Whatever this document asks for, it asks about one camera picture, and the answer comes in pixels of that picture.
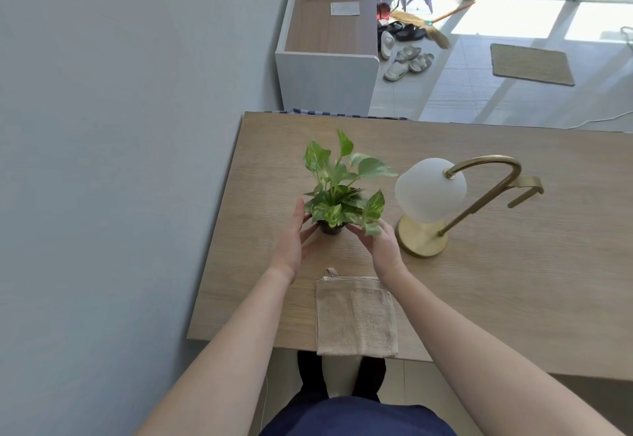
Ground straw broom with orange handle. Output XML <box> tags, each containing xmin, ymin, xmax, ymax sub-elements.
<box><xmin>390</xmin><ymin>0</ymin><xmax>478</xmax><ymax>50</ymax></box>

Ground gold lamp with white shade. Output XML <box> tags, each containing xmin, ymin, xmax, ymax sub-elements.
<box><xmin>394</xmin><ymin>155</ymin><xmax>545</xmax><ymax>259</ymax></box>

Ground white power cable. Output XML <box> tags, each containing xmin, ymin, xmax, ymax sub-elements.
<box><xmin>564</xmin><ymin>111</ymin><xmax>633</xmax><ymax>130</ymax></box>

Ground row of assorted shoes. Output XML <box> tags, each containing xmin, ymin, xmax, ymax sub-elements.
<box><xmin>375</xmin><ymin>0</ymin><xmax>436</xmax><ymax>82</ymax></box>

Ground woven beige doormat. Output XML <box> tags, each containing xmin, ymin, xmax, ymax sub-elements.
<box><xmin>490</xmin><ymin>43</ymin><xmax>576</xmax><ymax>87</ymax></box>

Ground white wooden sideboard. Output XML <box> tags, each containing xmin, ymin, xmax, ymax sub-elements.
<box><xmin>274</xmin><ymin>0</ymin><xmax>380</xmax><ymax>116</ymax></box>

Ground person's black right sock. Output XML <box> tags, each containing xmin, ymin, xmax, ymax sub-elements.
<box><xmin>350</xmin><ymin>356</ymin><xmax>387</xmax><ymax>405</ymax></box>

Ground person's black left sock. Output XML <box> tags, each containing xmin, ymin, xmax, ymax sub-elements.
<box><xmin>297</xmin><ymin>351</ymin><xmax>330</xmax><ymax>403</ymax></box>

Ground beige folded towel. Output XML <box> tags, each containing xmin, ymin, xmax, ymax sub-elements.
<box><xmin>315</xmin><ymin>267</ymin><xmax>399</xmax><ymax>358</ymax></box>

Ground person's navy shorts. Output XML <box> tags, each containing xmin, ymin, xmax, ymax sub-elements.
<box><xmin>258</xmin><ymin>395</ymin><xmax>459</xmax><ymax>436</ymax></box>

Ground person's left hand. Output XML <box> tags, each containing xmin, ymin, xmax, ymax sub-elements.
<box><xmin>271</xmin><ymin>197</ymin><xmax>320</xmax><ymax>284</ymax></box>

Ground person's right hand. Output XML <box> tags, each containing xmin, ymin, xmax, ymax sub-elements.
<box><xmin>346</xmin><ymin>219</ymin><xmax>407</xmax><ymax>283</ymax></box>

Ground person's right forearm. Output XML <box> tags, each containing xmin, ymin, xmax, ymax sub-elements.
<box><xmin>379</xmin><ymin>265</ymin><xmax>625</xmax><ymax>436</ymax></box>

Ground small green potted plant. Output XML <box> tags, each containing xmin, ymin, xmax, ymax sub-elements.
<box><xmin>303</xmin><ymin>129</ymin><xmax>399</xmax><ymax>237</ymax></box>

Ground person's black sock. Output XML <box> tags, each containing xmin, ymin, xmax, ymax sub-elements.
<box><xmin>297</xmin><ymin>351</ymin><xmax>330</xmax><ymax>403</ymax></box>
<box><xmin>350</xmin><ymin>356</ymin><xmax>387</xmax><ymax>405</ymax></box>

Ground person's left forearm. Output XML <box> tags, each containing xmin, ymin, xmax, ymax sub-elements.
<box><xmin>135</xmin><ymin>265</ymin><xmax>296</xmax><ymax>436</ymax></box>

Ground blue checkered cloth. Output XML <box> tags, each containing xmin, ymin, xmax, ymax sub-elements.
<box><xmin>263</xmin><ymin>108</ymin><xmax>409</xmax><ymax>121</ymax></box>

